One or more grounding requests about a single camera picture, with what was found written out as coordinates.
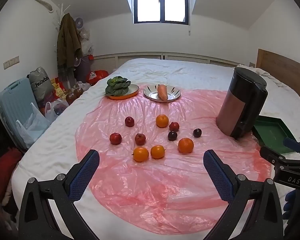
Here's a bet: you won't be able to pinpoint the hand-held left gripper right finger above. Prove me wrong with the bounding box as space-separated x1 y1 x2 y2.
203 149 284 240

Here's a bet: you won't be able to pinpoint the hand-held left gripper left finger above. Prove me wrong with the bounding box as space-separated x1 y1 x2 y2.
18 149 100 240

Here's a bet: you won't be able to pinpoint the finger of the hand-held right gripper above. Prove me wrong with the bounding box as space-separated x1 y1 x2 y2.
283 137 300 156
260 146 294 167

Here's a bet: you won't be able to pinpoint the green tray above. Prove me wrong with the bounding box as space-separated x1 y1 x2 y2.
251 116 296 155

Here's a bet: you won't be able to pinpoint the orange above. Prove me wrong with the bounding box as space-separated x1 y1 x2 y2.
132 147 149 162
156 114 169 128
178 138 194 153
150 145 166 159

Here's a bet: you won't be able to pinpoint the person's right hand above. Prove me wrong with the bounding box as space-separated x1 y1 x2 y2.
283 189 299 220

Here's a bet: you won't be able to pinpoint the black and copper kettle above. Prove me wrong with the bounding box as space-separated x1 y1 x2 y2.
216 66 268 140

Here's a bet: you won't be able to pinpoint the pink plastic sheet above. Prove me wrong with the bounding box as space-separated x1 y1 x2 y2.
75 89 274 228

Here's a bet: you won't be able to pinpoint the white plastic bag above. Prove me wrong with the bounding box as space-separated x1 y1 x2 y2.
16 102 50 148
45 102 68 122

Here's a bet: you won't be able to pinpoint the crumpled white quilt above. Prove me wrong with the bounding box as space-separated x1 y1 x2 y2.
237 64 290 88

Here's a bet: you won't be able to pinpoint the wooden headboard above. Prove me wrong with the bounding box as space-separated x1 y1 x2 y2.
255 48 300 98

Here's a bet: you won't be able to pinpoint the red cloth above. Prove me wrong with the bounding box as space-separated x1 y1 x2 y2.
0 147 23 200

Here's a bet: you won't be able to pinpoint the yellow and red boxes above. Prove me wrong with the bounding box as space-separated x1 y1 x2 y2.
50 79 68 100

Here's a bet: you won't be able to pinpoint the black bag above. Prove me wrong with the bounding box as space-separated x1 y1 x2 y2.
0 116 18 160

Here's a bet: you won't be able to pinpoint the bok choy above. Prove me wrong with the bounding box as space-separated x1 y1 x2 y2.
105 76 132 97

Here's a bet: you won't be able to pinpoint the orange plate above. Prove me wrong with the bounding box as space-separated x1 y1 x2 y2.
107 84 140 100

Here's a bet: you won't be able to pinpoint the dark fringed scarf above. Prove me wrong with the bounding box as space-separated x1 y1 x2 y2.
57 64 75 90

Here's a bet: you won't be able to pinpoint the red bag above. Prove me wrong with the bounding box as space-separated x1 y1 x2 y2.
86 70 109 85

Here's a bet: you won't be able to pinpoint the carrot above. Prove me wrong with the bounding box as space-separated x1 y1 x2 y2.
157 84 168 101

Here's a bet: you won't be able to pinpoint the white striped plate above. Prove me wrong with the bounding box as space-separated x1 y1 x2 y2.
143 85 181 103

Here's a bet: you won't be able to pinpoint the light blue suitcase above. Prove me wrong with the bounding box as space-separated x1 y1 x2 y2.
0 78 41 149

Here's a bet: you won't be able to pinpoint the clear plastic bags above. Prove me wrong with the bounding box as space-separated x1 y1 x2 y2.
79 29 93 55

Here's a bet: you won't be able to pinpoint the brown coat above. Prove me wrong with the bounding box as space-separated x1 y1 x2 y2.
56 13 82 68

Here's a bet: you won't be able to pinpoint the white coat rack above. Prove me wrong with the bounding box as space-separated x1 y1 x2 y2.
54 3 72 53

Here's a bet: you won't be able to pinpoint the dark framed window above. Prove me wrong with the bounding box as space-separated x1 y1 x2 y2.
133 0 190 25

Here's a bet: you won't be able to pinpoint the grey drawstring bag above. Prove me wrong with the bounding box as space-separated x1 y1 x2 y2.
28 67 54 103

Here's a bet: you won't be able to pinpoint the white slatted wall panel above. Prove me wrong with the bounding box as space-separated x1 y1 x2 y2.
94 51 255 68

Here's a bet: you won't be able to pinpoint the wall switches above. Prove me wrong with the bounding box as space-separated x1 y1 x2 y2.
3 56 20 69

